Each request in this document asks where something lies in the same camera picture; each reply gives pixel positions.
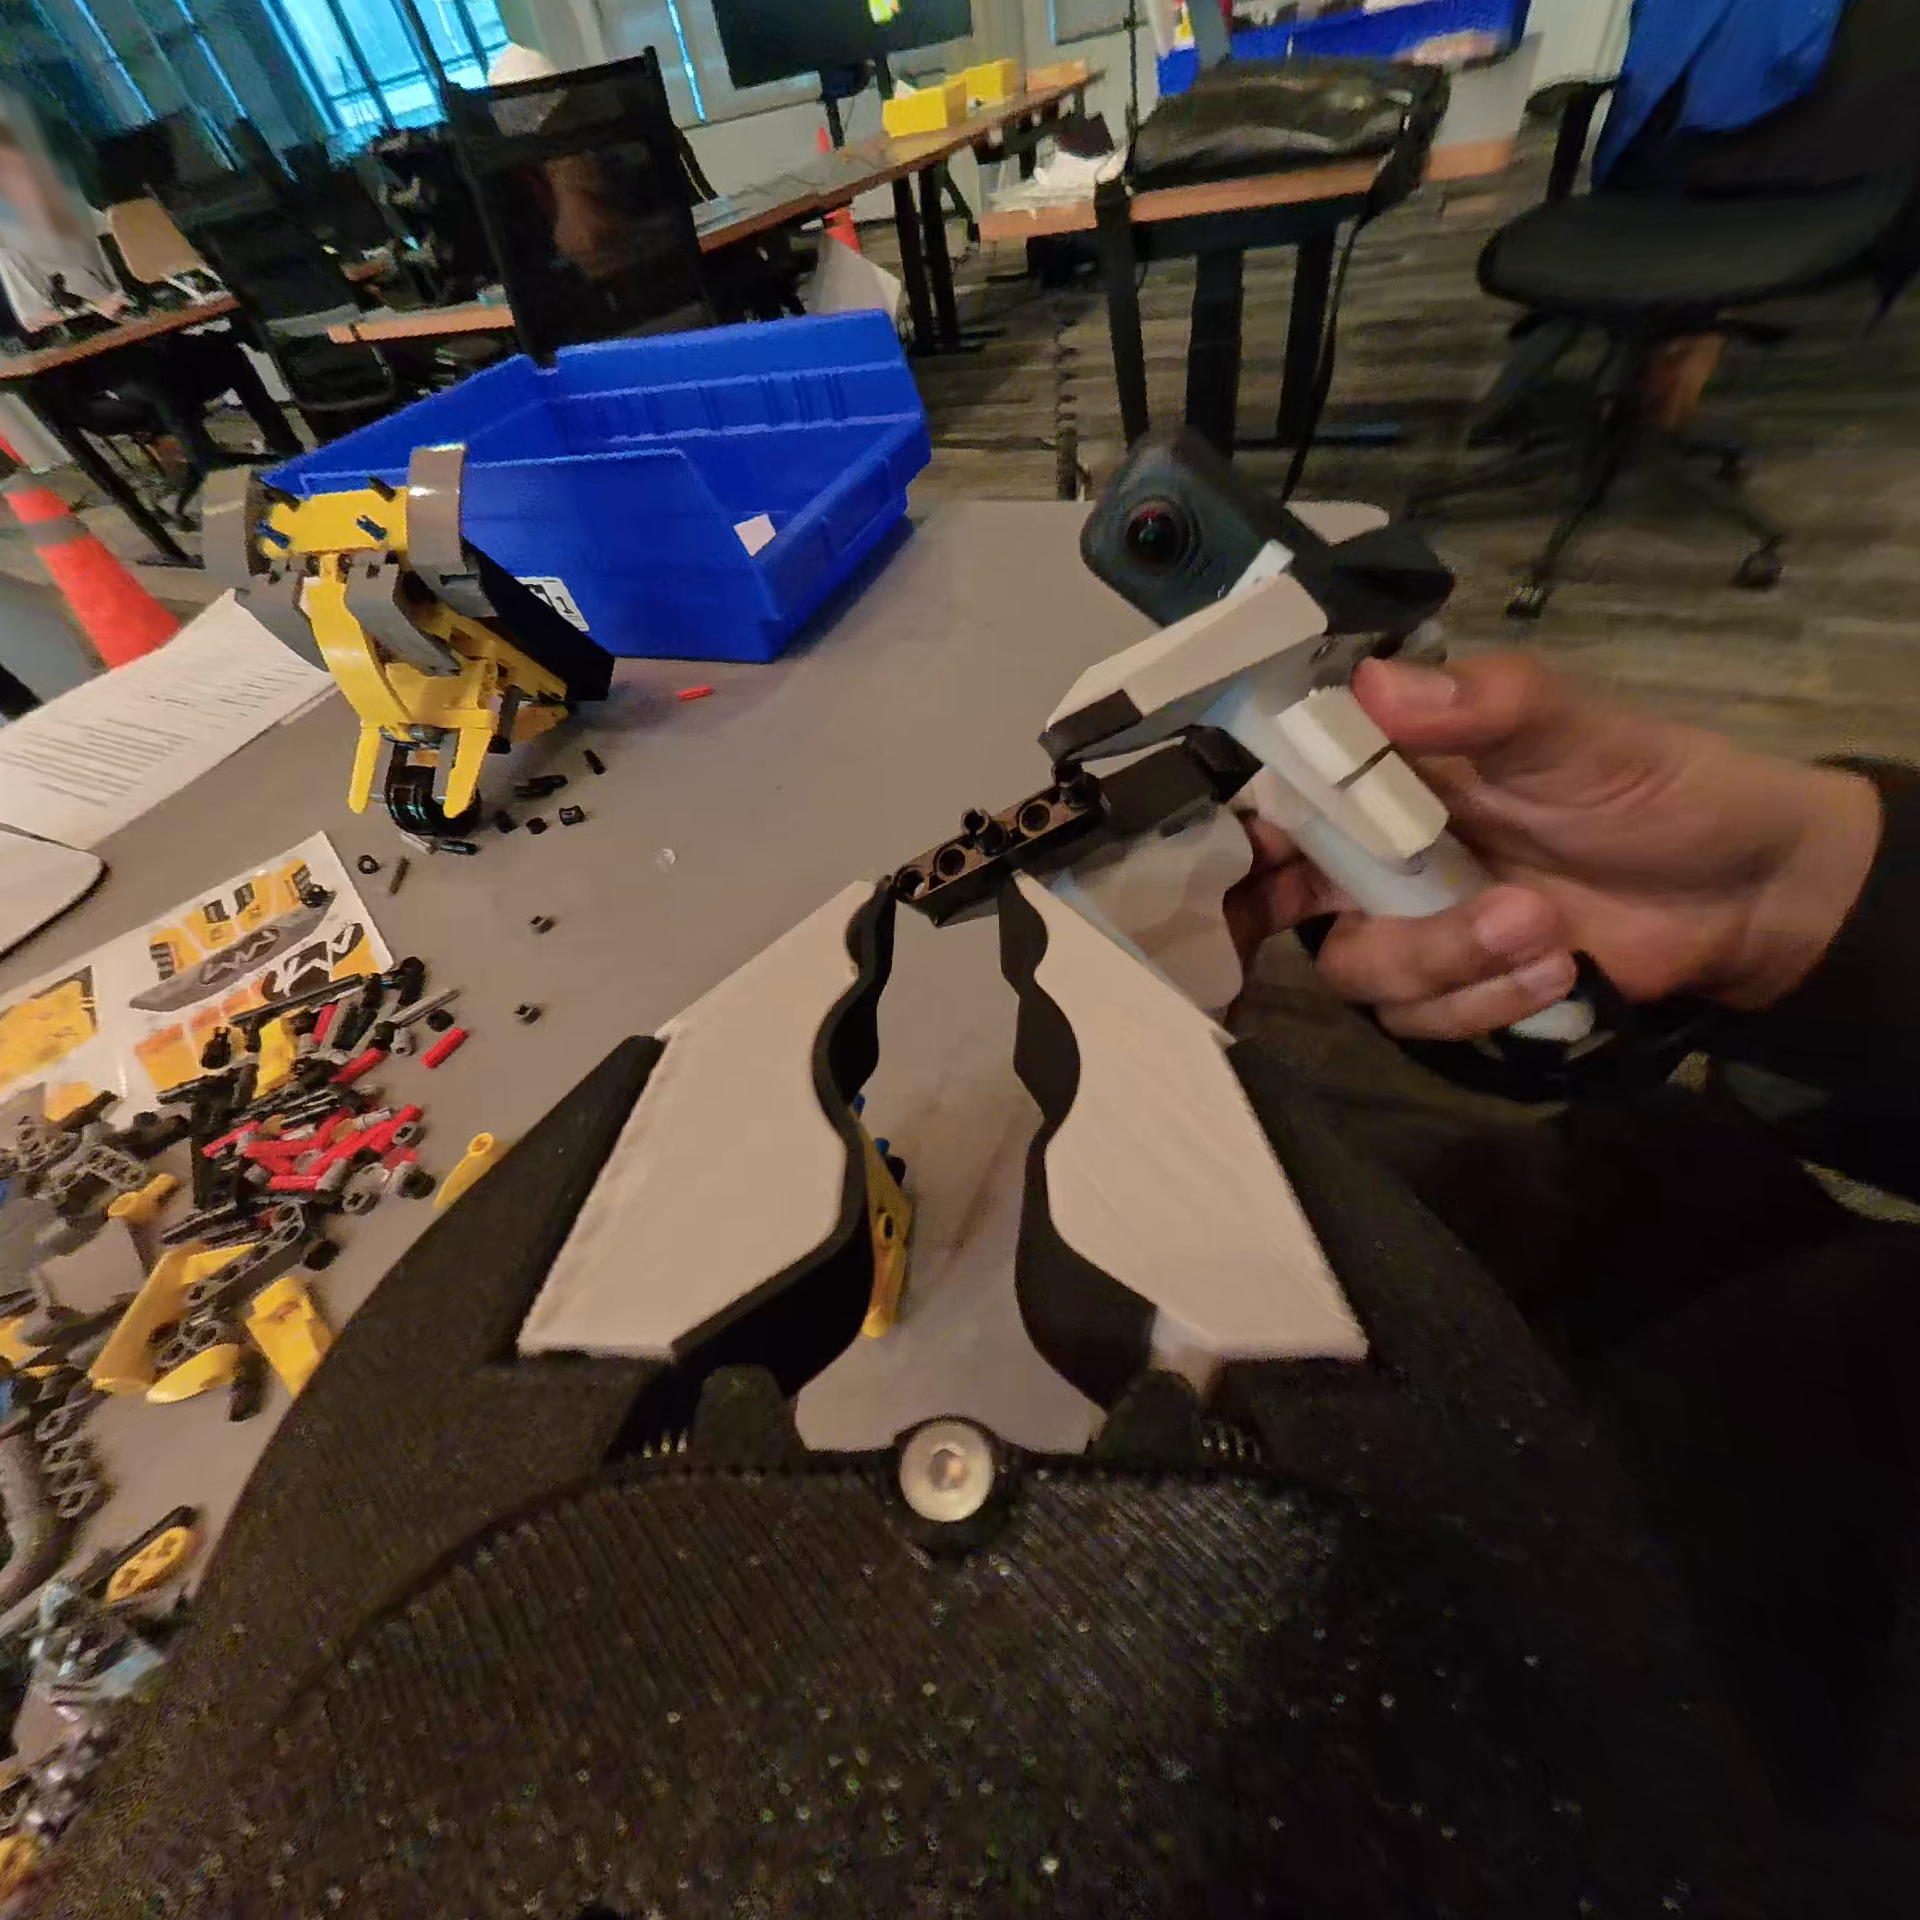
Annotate wooden table with black legs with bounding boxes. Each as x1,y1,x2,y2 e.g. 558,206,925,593
974,142,1504,506

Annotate pile of mixed toy pieces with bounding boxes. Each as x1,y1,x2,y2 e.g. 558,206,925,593
0,961,471,1878

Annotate black swivel office chair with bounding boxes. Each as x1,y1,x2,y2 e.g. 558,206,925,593
1409,0,1920,616

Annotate orange traffic cone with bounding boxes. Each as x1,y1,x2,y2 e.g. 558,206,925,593
0,434,182,668

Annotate white curved object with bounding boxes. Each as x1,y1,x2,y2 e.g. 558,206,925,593
0,826,107,955

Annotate white printed paper sheet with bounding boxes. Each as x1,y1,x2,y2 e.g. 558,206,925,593
0,593,338,848

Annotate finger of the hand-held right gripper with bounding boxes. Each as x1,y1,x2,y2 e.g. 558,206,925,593
1039,573,1337,768
1049,729,1267,1022

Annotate black toy beam with holes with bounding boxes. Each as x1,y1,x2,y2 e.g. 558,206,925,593
891,797,1112,930

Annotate black bag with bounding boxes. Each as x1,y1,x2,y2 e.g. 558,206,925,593
1125,61,1453,200

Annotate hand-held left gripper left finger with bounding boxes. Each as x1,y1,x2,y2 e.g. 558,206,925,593
519,882,900,1400

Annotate yellow toy beam assembly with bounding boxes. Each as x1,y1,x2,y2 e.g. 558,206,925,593
853,1097,923,1344

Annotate yellow toy construction model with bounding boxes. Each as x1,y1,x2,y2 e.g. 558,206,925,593
202,443,616,835

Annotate person's dark clothed legs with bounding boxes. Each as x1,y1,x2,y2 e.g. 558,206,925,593
1231,961,1920,1920

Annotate black mesh office chair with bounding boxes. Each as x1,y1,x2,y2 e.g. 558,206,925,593
440,54,723,369

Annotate scattered small black toy pins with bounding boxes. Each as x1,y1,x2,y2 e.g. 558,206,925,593
357,745,616,1031

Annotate long wooden table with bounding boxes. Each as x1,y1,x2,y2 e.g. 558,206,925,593
331,68,1102,356

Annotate yellow black sticker sheet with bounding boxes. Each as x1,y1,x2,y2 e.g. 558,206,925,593
0,833,398,1112

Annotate wooden desk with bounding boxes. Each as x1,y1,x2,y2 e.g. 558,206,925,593
0,292,243,565

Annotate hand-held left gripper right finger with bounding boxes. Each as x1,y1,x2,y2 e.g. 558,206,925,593
995,875,1369,1415

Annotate blue jacket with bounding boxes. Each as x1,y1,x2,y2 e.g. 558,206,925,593
1588,0,1920,188

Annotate person's right hand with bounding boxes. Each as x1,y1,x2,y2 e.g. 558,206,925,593
1222,656,1887,1044

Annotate black monitor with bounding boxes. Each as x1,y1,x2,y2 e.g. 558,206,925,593
714,0,974,92

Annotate blue plastic storage bin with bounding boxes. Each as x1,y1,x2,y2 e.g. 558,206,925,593
257,305,933,660

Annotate white papers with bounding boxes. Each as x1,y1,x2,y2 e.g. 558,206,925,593
990,142,1126,220

